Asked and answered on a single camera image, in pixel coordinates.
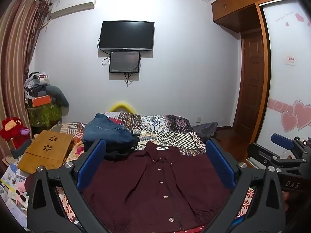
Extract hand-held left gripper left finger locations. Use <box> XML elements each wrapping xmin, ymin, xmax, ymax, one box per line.
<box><xmin>27</xmin><ymin>138</ymin><xmax>107</xmax><ymax>233</ymax></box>

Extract white air conditioner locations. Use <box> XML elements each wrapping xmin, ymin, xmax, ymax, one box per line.
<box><xmin>49</xmin><ymin>0</ymin><xmax>98</xmax><ymax>19</ymax></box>

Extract blue denim jeans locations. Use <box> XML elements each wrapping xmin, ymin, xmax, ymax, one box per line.
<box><xmin>82</xmin><ymin>113</ymin><xmax>140</xmax><ymax>151</ymax></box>

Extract grey plush cushion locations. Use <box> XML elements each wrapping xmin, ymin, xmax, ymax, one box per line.
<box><xmin>45</xmin><ymin>85</ymin><xmax>70</xmax><ymax>108</ymax></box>

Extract small black monitor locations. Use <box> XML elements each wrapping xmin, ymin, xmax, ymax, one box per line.
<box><xmin>109</xmin><ymin>51</ymin><xmax>141</xmax><ymax>74</ymax></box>

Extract pile of clutter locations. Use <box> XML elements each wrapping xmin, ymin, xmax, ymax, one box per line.
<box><xmin>24</xmin><ymin>71</ymin><xmax>51</xmax><ymax>107</ymax></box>

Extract dark grey cloth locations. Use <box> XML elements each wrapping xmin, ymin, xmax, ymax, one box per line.
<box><xmin>192</xmin><ymin>121</ymin><xmax>218</xmax><ymax>140</ymax></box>

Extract striped brown curtain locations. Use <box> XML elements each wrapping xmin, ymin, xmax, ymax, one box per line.
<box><xmin>0</xmin><ymin>0</ymin><xmax>52</xmax><ymax>165</ymax></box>

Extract patchwork bedspread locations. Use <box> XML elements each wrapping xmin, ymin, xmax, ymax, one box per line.
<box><xmin>56</xmin><ymin>112</ymin><xmax>255</xmax><ymax>233</ymax></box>

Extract black wall television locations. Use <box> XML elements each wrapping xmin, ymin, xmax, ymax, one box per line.
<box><xmin>98</xmin><ymin>21</ymin><xmax>155</xmax><ymax>52</ymax></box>

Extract red plush toy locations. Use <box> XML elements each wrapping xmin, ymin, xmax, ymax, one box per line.
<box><xmin>0</xmin><ymin>117</ymin><xmax>31</xmax><ymax>148</ymax></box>

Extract orange box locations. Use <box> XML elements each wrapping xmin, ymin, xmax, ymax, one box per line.
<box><xmin>31</xmin><ymin>95</ymin><xmax>52</xmax><ymax>108</ymax></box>

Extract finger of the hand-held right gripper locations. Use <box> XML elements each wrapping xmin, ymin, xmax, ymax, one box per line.
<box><xmin>247</xmin><ymin>143</ymin><xmax>308</xmax><ymax>173</ymax></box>
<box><xmin>271</xmin><ymin>133</ymin><xmax>309</xmax><ymax>151</ymax></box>

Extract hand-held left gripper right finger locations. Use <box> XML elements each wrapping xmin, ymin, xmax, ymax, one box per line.
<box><xmin>205</xmin><ymin>138</ymin><xmax>286</xmax><ymax>233</ymax></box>

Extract maroon button shirt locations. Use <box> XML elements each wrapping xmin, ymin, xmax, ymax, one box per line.
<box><xmin>24</xmin><ymin>141</ymin><xmax>232</xmax><ymax>232</ymax></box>

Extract wooden overhead cabinet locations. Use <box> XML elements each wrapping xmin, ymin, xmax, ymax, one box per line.
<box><xmin>210</xmin><ymin>0</ymin><xmax>295</xmax><ymax>32</ymax></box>

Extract wooden lap desk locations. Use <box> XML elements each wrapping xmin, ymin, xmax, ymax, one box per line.
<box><xmin>17</xmin><ymin>130</ymin><xmax>74</xmax><ymax>174</ymax></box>

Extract yellow floral blanket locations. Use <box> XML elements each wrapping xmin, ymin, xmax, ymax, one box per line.
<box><xmin>64</xmin><ymin>136</ymin><xmax>86</xmax><ymax>167</ymax></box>

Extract black garment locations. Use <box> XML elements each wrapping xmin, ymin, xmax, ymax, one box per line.
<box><xmin>104</xmin><ymin>136</ymin><xmax>146</xmax><ymax>161</ymax></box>

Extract pile of papers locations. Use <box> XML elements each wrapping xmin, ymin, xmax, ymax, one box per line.
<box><xmin>0</xmin><ymin>163</ymin><xmax>31</xmax><ymax>226</ymax></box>

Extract yellow curved tube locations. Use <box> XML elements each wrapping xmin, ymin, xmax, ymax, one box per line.
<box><xmin>108</xmin><ymin>102</ymin><xmax>137</xmax><ymax>114</ymax></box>

